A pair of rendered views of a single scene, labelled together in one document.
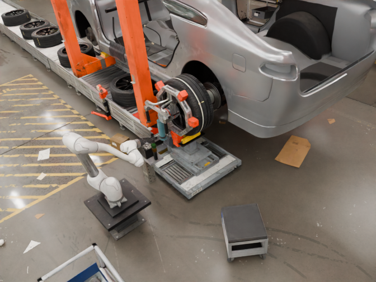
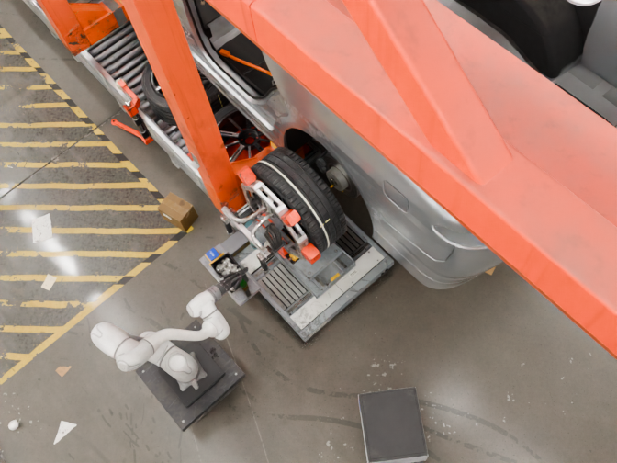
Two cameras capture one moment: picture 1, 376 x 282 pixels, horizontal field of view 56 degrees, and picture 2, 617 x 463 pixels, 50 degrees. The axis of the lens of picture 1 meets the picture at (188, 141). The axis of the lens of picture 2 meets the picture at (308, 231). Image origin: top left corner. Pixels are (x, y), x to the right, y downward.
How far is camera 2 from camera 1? 2.04 m
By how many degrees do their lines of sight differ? 27
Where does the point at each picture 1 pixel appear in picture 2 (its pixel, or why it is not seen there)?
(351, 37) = not seen: outside the picture
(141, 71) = (209, 155)
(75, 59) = (63, 25)
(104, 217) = (174, 407)
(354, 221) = (566, 392)
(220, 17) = not seen: hidden behind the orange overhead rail
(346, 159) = not seen: hidden behind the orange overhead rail
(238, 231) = (383, 444)
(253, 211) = (408, 405)
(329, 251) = (519, 449)
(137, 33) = (197, 107)
